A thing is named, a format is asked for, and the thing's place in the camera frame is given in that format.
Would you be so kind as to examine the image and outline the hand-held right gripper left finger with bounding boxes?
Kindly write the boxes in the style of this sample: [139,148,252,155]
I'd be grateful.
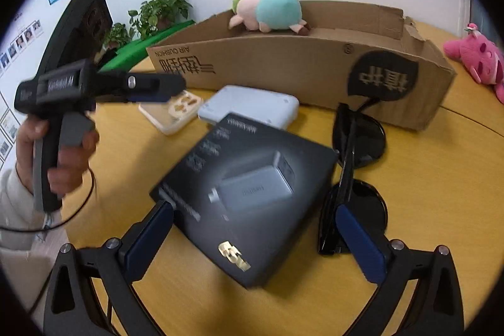
[43,200,176,336]

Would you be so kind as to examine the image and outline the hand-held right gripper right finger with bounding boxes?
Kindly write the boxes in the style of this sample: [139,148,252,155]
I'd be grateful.
[335,204,465,336]

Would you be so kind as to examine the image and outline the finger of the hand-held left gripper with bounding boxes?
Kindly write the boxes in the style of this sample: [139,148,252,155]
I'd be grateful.
[98,70,188,93]
[100,89,167,104]

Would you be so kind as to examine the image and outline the cream phone case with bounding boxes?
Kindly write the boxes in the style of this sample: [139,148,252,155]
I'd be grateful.
[139,89,203,136]

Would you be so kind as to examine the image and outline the pale blue keyboard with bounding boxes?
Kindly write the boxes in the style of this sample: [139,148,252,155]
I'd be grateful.
[197,85,301,130]

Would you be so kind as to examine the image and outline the black sunglasses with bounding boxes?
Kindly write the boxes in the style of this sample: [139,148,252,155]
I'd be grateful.
[317,102,388,256]

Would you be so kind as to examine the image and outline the black charger box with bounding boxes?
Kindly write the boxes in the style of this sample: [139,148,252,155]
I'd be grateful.
[149,111,340,289]

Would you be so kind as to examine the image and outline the brown cardboard box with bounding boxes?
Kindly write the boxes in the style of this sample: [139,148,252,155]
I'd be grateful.
[146,0,457,132]

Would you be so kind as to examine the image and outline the person's left forearm white sleeve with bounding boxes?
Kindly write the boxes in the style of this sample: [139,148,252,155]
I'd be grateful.
[0,164,64,254]

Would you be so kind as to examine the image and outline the person's left hand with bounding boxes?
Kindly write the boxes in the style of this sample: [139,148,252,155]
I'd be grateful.
[15,118,100,200]

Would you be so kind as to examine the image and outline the green table cloth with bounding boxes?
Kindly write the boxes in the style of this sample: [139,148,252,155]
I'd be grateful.
[100,19,196,74]

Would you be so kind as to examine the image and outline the small potted green plant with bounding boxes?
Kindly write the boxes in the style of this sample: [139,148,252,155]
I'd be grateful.
[103,23,132,50]

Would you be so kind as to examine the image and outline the large potted green plant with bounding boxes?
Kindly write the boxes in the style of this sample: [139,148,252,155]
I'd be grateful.
[128,0,193,41]

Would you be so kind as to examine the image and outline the pink and teal pig plush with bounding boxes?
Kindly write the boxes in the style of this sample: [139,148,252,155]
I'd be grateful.
[229,0,312,36]

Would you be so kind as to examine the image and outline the pink bear plush toy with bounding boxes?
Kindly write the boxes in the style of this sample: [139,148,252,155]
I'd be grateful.
[443,23,504,104]

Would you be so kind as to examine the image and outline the row of wall photos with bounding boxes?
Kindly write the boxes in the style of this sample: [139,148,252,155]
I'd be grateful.
[0,19,45,79]

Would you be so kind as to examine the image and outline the thin black cable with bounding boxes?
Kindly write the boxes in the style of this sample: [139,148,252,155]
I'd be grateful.
[0,168,98,232]

